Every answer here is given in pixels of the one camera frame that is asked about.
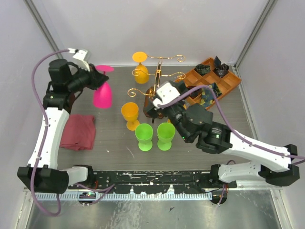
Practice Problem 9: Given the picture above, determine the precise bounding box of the green wine glass right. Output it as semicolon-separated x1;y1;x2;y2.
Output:
157;122;176;151

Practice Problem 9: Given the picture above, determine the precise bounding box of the grey slotted cable duct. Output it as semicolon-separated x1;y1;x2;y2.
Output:
33;192;213;201

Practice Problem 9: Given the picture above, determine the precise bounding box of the red folded cloth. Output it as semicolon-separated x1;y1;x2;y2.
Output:
60;114;96;151

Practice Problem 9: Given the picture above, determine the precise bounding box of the blue yellow patterned cloth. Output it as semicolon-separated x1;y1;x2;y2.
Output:
200;83;222;108

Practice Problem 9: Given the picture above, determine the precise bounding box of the pink plastic wine glass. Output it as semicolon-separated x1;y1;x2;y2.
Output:
93;65;114;109

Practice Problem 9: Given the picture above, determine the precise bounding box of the green wine glass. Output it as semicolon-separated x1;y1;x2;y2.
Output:
135;124;153;152
157;122;176;151

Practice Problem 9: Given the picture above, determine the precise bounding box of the black rolled belt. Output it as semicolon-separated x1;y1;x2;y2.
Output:
187;86;202;99

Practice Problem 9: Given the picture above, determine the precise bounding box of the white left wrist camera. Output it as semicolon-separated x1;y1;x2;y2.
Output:
68;48;91;72

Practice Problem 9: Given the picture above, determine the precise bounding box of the black mounting rail base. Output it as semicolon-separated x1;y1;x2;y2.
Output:
68;169;238;194

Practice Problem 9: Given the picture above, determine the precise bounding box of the dark blue folded cloth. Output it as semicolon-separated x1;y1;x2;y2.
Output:
213;56;229;78

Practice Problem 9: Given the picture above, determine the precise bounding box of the orange wooden divided tray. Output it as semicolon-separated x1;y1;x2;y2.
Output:
183;58;241;110

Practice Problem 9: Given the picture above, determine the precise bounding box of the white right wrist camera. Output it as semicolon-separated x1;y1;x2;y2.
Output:
152;81;180;109

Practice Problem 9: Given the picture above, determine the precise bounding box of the dark green patterned cloth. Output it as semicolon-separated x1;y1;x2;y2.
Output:
195;63;211;76

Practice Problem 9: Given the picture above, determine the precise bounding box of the orange wine glass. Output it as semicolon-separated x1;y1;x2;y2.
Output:
132;52;149;84
121;102;140;131

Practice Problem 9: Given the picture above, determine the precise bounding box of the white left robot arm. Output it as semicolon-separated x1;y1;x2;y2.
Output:
17;59;109;194

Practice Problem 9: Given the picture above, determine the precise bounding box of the green wine glass left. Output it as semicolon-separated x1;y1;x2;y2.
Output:
135;124;153;152

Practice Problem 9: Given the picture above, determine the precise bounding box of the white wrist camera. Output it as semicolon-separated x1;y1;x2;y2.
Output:
152;81;180;109
68;48;91;72

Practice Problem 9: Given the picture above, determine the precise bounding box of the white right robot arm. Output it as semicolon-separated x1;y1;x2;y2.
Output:
145;81;305;187

